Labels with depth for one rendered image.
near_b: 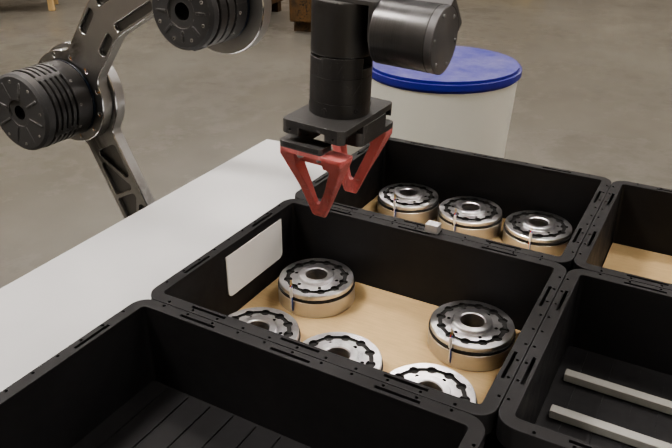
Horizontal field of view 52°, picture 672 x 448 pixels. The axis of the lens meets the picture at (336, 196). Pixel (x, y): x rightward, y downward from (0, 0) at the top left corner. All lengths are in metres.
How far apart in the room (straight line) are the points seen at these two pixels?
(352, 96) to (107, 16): 1.03
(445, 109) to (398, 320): 1.61
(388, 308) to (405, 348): 0.09
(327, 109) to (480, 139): 1.94
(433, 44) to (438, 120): 1.90
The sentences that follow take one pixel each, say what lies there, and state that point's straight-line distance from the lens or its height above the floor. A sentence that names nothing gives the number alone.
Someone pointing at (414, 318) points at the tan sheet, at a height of 0.83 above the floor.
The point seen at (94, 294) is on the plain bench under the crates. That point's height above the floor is 0.70.
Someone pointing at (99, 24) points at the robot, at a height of 1.06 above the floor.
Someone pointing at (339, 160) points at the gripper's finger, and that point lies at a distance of 0.61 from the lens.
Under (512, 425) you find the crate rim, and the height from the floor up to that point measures 0.93.
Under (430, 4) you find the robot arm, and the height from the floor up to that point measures 1.26.
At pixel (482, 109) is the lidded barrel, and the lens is 2.50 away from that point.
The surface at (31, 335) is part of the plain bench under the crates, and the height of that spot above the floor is 0.70.
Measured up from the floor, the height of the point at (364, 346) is 0.86.
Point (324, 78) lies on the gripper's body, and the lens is 0.62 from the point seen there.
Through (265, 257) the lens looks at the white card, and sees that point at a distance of 0.96.
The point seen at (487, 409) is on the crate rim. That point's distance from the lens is 0.65.
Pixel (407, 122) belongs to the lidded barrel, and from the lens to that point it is 2.51.
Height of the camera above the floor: 1.35
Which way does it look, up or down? 25 degrees down
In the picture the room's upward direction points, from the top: straight up
